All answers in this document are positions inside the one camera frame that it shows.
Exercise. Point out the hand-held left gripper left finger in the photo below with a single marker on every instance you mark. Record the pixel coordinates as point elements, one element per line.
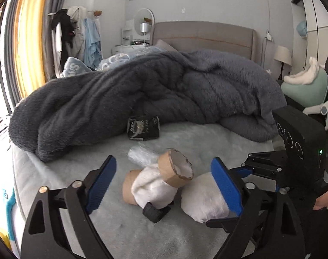
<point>102,183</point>

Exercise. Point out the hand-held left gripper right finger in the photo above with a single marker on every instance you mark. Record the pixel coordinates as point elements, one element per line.
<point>226,186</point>

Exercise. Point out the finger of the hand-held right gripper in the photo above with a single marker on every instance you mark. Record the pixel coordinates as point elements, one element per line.
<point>266,164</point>
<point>220,224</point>

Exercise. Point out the large white tissue wad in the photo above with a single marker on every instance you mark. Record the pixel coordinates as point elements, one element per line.
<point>204,199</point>

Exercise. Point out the narrow cardboard tube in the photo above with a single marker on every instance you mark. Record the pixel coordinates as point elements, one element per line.
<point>128,188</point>

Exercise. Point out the clear plastic wrap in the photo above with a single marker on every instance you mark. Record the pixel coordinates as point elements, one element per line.
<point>141,156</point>

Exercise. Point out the wide cardboard tube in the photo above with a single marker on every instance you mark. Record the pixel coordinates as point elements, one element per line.
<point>169,172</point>

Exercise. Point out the black plastic clip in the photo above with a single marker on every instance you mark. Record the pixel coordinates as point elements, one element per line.
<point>154,213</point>

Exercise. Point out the person's right hand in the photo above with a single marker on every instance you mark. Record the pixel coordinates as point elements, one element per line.
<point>325,197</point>

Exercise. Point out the mint green chair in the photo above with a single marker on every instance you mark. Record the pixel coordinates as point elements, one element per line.
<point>306,91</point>

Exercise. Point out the white plush toy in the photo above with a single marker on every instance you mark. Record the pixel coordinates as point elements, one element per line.
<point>304,77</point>

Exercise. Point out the black snack packet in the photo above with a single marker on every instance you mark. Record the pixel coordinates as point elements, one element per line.
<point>142,128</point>

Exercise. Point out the bed with light grey sheet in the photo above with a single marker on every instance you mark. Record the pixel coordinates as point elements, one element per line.
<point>153,237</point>

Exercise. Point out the white table lamp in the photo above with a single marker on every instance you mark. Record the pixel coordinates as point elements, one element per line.
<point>283,55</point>

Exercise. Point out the dark grey fluffy blanket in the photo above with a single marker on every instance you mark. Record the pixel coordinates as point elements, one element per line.
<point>126,91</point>

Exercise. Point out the light blue hat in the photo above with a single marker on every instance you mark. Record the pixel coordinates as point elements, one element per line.
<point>302,29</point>

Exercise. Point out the blue patterned blanket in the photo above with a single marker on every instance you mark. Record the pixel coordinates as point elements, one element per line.
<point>72,68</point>

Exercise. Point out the white wardrobe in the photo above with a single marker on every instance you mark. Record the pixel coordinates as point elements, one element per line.
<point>314,10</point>

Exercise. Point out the grey upholstered headboard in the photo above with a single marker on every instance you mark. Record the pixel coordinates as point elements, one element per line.
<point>207,37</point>

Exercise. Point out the light blue shirt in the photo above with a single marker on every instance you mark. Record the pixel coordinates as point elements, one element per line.
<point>92,43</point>

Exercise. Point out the white vanity table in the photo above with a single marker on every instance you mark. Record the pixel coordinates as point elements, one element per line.
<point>126,39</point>

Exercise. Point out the grey pillow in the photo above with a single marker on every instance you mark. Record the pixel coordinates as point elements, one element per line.
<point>165,45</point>

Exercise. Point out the white shirt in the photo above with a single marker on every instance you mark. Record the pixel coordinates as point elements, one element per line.
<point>58,37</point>

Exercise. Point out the beige hooded garment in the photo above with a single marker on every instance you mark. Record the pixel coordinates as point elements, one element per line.
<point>77,32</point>

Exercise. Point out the black jacket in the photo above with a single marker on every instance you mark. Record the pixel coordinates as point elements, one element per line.
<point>64,29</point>

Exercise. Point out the yellow curtain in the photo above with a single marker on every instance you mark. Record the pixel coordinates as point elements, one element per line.
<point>31,32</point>

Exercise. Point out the round mirror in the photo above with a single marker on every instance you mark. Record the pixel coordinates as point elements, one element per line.
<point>145,16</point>

